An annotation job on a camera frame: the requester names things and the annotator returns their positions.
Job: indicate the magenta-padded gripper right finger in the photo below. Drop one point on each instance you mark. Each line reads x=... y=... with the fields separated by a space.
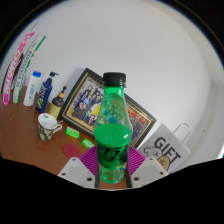
x=148 y=171

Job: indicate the flat round red coaster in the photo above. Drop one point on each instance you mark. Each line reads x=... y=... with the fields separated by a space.
x=71 y=150

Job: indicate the brown pump bottle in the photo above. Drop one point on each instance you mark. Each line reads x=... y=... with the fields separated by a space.
x=56 y=108

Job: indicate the pink toothpaste box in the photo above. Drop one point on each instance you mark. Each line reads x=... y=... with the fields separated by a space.
x=15 y=70

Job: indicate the black framed group picture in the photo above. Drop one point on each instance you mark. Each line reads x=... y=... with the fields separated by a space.
x=83 y=103

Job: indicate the white printed paper bag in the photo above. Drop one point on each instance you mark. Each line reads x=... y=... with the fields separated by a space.
x=166 y=150

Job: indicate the white bottle with blue cap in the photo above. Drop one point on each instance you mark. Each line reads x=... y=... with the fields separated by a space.
x=31 y=90

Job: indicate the dark blue pump bottle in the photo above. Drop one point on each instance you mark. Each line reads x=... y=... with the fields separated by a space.
x=44 y=95

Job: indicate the green plastic drink bottle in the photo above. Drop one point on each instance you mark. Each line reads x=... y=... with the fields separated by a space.
x=112 y=140

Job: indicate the white floral patterned mug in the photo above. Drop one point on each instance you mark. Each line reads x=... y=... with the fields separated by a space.
x=45 y=131

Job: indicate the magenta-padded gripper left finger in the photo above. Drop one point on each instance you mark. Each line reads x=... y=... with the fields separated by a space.
x=76 y=171

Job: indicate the green and white toothpaste box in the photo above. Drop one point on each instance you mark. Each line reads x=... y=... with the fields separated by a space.
x=26 y=70

